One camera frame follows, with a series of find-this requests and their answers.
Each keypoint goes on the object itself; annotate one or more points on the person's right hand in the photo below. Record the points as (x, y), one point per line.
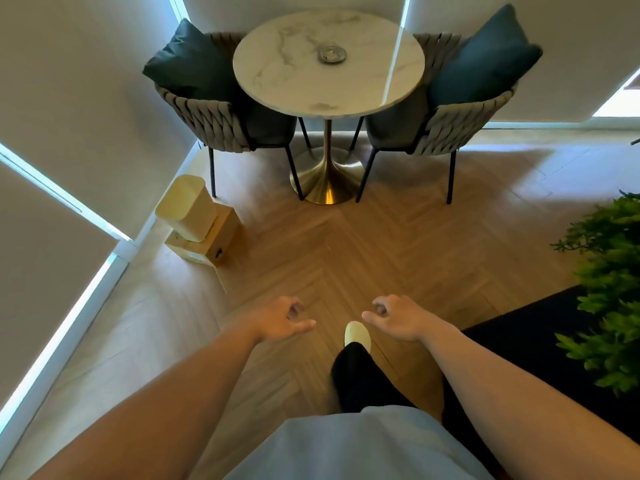
(400, 318)

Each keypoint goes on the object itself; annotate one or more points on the person's left hand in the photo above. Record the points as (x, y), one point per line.
(272, 318)

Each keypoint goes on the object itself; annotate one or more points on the person's right thumb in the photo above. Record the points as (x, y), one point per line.
(372, 317)

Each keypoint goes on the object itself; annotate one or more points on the person's left thumb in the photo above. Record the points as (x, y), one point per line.
(300, 326)

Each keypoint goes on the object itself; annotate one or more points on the person's left forearm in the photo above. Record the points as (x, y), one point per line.
(150, 412)

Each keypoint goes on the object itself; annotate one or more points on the person's right forearm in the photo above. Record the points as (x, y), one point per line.
(520, 399)

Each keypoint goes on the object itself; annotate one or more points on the cream slipper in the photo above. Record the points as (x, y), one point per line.
(358, 334)

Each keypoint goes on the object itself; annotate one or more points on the person's black trouser leg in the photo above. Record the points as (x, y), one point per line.
(360, 379)

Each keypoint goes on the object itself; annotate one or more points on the brown cardboard box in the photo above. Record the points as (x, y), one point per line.
(212, 242)

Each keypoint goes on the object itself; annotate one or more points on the person's light grey shirt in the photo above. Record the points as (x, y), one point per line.
(357, 444)

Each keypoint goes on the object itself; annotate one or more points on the cream plastic waste bin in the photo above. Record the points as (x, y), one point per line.
(186, 207)

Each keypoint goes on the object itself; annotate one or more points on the woven grey armchair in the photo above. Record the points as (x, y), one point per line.
(215, 117)
(440, 119)

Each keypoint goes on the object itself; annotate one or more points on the green leafy plant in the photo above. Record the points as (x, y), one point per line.
(607, 289)

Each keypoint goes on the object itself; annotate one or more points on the round white marble table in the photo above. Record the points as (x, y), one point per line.
(327, 64)

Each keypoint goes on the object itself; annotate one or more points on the grey roller blind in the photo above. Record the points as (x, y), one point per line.
(85, 109)
(280, 9)
(45, 274)

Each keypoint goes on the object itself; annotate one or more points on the round metal ashtray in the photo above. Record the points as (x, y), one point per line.
(332, 54)

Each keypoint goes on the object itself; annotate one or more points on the dark teal cushion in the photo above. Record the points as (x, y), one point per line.
(482, 59)
(192, 64)

